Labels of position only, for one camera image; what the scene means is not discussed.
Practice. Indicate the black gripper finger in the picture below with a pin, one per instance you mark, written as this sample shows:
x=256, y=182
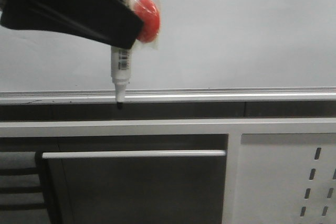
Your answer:
x=110, y=22

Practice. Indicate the white whiteboard marker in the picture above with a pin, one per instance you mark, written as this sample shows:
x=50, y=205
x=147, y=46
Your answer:
x=120, y=69

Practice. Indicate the white whiteboard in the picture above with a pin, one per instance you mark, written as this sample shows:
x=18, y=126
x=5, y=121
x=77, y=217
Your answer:
x=207, y=50

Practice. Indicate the dark grey panel board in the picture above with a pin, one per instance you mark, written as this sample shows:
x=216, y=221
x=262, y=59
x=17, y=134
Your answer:
x=167, y=186

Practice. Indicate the black slatted chair back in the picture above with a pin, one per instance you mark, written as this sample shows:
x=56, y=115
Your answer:
x=21, y=186

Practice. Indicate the white perforated panel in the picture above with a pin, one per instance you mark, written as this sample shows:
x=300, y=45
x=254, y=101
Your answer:
x=285, y=178

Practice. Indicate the white metal frame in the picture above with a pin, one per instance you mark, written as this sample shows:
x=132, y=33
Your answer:
x=233, y=128

